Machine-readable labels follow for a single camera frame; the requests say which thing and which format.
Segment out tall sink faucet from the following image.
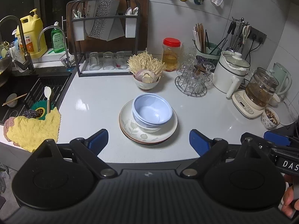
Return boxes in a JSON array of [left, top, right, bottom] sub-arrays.
[[0, 15, 36, 75]]

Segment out pale blue plastic bowl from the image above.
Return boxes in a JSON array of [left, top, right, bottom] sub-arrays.
[[132, 93, 173, 124]]

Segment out small bowl of beans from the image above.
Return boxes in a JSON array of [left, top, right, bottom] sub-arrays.
[[261, 107, 280, 130]]

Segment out black dish drying rack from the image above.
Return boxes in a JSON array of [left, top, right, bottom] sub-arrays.
[[78, 51, 131, 77]]

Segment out steel wool scrubber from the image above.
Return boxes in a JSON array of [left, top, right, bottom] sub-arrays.
[[23, 109, 39, 118]]

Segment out steel cleaver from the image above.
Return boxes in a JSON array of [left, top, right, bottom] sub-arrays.
[[85, 0, 125, 41]]

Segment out white electric cooking pot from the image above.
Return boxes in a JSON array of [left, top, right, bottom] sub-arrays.
[[212, 51, 250, 99]]

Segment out floral bowl with dark rim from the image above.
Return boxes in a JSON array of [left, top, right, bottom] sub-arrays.
[[135, 120, 161, 133]]

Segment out yellow detergent bottle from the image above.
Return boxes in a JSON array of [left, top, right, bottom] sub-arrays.
[[20, 9, 48, 59]]

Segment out bowl with enoki and onion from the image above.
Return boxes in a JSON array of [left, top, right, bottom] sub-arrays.
[[127, 50, 166, 91]]

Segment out small curved faucet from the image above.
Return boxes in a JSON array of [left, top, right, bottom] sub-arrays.
[[38, 21, 73, 71]]

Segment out green dish soap bottle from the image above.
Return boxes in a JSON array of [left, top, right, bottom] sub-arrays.
[[51, 28, 65, 53]]

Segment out red-lid pickle jar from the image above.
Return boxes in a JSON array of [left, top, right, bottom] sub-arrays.
[[162, 38, 181, 72]]

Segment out white leaf-pattern plate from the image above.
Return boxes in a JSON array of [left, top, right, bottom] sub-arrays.
[[121, 128, 175, 145], [119, 100, 178, 133]]

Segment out green utensil holder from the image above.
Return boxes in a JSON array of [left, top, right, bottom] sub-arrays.
[[195, 43, 221, 66]]

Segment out pink cloth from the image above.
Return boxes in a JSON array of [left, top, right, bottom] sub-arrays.
[[3, 117, 15, 142]]

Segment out mint green electric kettle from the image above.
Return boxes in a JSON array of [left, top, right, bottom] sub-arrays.
[[270, 63, 292, 96]]

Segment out white spatula wooden handle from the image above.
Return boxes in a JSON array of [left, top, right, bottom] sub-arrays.
[[44, 86, 52, 114]]

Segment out white plastic bowl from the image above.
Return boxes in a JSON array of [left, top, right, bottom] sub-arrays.
[[132, 113, 170, 128]]

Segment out glass health kettle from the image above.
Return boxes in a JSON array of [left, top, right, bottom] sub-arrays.
[[232, 67, 279, 119]]

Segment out wooden cutting board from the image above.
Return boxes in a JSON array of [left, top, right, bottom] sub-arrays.
[[66, 0, 149, 54]]

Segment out right hand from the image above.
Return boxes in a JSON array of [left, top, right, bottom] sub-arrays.
[[280, 175, 298, 218]]

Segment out yellow dish cloth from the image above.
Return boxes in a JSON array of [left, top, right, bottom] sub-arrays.
[[7, 107, 61, 153]]

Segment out black knife rack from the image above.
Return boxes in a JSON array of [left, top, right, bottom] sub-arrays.
[[66, 0, 149, 77]]

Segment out wire glass rack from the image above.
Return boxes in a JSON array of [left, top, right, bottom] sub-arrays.
[[175, 58, 215, 98]]

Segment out green sunflower sink mat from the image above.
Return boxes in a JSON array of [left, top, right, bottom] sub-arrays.
[[30, 100, 48, 120]]

